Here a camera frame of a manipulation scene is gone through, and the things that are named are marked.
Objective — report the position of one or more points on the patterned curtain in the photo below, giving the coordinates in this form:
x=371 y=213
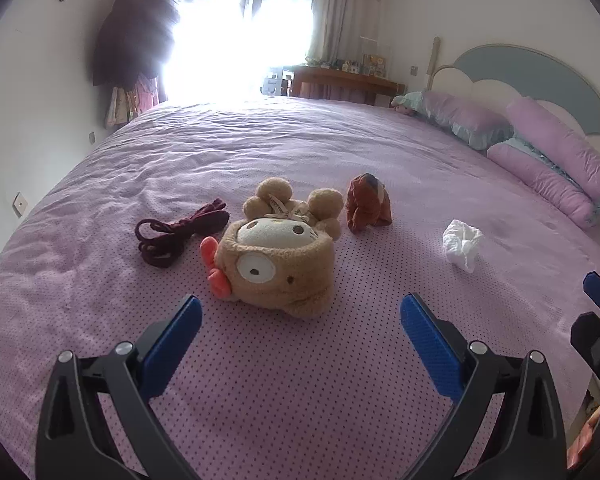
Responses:
x=342 y=10

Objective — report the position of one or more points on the brown bear plush toy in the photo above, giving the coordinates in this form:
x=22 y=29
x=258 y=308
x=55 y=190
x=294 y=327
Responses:
x=275 y=260

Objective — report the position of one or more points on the white plastic drawers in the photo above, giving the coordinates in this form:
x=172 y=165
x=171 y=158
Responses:
x=276 y=82

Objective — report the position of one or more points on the blue and cream headboard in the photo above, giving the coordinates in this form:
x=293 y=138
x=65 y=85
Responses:
x=525 y=67

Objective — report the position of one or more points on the large pink pillow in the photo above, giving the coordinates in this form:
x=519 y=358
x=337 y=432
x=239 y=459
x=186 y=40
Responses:
x=560 y=140
x=540 y=175

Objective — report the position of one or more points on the dark hanging coat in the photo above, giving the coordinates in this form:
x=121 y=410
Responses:
x=130 y=35

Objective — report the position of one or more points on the small brown plush dog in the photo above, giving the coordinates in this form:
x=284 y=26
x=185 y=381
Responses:
x=367 y=202

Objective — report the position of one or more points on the pale hanging clothes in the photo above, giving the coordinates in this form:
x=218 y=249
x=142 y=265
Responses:
x=127 y=102

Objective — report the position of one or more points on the small crumpled white tissue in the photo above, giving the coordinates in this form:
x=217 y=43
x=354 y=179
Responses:
x=461 y=242

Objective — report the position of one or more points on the wooden desk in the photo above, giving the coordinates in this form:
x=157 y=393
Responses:
x=340 y=85

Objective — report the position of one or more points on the pink object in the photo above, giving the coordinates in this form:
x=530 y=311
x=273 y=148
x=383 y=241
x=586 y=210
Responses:
x=586 y=435

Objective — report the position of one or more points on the pink pillow with blue frill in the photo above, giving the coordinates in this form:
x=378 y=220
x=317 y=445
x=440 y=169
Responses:
x=455 y=112

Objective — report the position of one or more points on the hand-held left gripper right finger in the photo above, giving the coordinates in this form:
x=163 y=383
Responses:
x=430 y=345

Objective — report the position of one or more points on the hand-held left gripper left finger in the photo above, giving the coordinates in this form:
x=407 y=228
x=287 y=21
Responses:
x=172 y=345

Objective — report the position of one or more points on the small items on desk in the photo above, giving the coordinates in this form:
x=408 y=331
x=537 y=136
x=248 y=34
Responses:
x=372 y=65

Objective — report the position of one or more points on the white wall socket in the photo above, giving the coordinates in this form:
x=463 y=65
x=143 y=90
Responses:
x=19 y=205

